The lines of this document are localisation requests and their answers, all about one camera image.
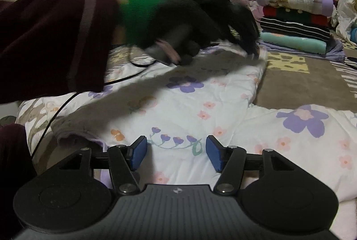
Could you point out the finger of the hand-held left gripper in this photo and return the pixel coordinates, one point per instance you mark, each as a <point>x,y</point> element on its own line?
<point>251,39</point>

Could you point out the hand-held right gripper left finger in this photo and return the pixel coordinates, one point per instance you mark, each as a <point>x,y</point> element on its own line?
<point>138,155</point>

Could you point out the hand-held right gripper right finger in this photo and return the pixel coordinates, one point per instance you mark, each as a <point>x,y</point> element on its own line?
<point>214,155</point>

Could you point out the white floral garment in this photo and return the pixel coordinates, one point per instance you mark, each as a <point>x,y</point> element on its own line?
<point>195,109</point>

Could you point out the person's left forearm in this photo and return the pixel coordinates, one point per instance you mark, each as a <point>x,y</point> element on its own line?
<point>50,42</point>

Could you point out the person's left hand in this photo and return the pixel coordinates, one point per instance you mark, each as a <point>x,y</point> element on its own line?
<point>175,22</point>

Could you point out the black white striped folded garment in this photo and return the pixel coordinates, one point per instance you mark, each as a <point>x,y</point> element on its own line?
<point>292,27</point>

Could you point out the teal folded towel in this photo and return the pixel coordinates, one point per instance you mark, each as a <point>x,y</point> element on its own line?
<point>295,43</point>

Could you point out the red black green folded sweater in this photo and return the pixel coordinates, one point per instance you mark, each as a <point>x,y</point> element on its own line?
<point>290,15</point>

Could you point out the brown patterned blanket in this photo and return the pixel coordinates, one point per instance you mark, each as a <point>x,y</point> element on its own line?
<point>292,86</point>

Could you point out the lavender folded cloth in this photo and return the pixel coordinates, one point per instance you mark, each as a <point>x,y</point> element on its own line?
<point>333,54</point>

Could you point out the white plastic bag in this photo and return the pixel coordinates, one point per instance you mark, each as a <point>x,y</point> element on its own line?
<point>347,14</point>

